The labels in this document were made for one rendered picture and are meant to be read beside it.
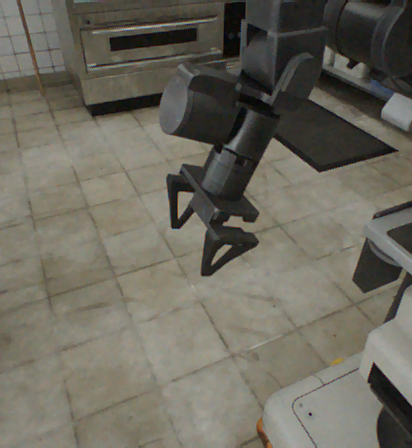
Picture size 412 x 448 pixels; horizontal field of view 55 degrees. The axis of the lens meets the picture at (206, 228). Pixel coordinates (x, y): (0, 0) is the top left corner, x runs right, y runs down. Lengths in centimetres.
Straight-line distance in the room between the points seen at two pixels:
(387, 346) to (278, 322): 103
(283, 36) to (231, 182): 16
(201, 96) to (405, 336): 51
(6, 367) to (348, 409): 121
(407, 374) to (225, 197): 40
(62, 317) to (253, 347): 80
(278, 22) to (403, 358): 52
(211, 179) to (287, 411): 85
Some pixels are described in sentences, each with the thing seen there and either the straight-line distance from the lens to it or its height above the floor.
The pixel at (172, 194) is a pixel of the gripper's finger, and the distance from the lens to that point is 52.
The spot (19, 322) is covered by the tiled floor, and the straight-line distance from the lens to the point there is 185.
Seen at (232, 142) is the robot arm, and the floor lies 114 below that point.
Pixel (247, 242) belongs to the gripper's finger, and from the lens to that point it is 45.
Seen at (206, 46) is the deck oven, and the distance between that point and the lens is 353.
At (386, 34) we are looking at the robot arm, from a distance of 46.
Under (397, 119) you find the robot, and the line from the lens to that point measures 61.
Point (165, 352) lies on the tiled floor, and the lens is 160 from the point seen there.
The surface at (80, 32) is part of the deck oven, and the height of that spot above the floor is 65.
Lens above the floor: 134
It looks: 39 degrees down
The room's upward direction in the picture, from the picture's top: straight up
